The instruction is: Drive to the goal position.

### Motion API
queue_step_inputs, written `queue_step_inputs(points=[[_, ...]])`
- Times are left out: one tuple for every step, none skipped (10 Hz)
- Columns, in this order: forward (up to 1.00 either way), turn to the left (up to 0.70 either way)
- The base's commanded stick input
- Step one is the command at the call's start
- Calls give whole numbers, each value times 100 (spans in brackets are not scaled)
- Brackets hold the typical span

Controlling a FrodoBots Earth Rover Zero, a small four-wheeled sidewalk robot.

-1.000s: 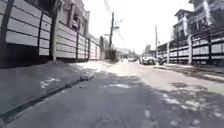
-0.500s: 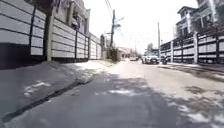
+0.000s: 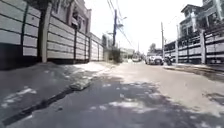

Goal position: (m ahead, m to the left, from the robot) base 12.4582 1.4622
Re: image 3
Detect dark bush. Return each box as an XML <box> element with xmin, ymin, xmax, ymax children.
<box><xmin>109</xmin><ymin>47</ymin><xmax>123</xmax><ymax>64</ymax></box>

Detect distant low building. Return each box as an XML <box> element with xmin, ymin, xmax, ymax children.
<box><xmin>119</xmin><ymin>47</ymin><xmax>136</xmax><ymax>60</ymax></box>

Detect dark utility pole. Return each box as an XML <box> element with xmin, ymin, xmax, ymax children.
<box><xmin>111</xmin><ymin>8</ymin><xmax>119</xmax><ymax>48</ymax></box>

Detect grey concrete road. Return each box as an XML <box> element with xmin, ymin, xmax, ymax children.
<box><xmin>6</xmin><ymin>60</ymin><xmax>224</xmax><ymax>128</ymax></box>

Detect white car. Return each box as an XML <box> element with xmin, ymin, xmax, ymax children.
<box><xmin>145</xmin><ymin>54</ymin><xmax>165</xmax><ymax>66</ymax></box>

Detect motorcycle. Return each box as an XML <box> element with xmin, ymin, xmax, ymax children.
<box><xmin>165</xmin><ymin>54</ymin><xmax>174</xmax><ymax>66</ymax></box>

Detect thin utility pole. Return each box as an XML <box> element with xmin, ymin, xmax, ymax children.
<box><xmin>160</xmin><ymin>21</ymin><xmax>166</xmax><ymax>58</ymax></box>

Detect grey concrete side apron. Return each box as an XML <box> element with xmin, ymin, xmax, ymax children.
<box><xmin>0</xmin><ymin>61</ymin><xmax>116</xmax><ymax>123</ymax></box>

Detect slatted fence with posts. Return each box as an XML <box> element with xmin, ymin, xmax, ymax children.
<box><xmin>163</xmin><ymin>25</ymin><xmax>224</xmax><ymax>66</ymax></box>

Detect multi-storey house with balconies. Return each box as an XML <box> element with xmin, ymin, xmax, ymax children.
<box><xmin>178</xmin><ymin>0</ymin><xmax>224</xmax><ymax>38</ymax></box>

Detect overhead wires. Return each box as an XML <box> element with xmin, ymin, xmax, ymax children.
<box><xmin>105</xmin><ymin>0</ymin><xmax>136</xmax><ymax>49</ymax></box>

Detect pale slatted boundary wall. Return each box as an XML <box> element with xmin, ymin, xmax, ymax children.
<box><xmin>0</xmin><ymin>0</ymin><xmax>105</xmax><ymax>68</ymax></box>

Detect building behind slatted wall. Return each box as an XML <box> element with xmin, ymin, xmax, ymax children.
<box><xmin>49</xmin><ymin>0</ymin><xmax>93</xmax><ymax>35</ymax></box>

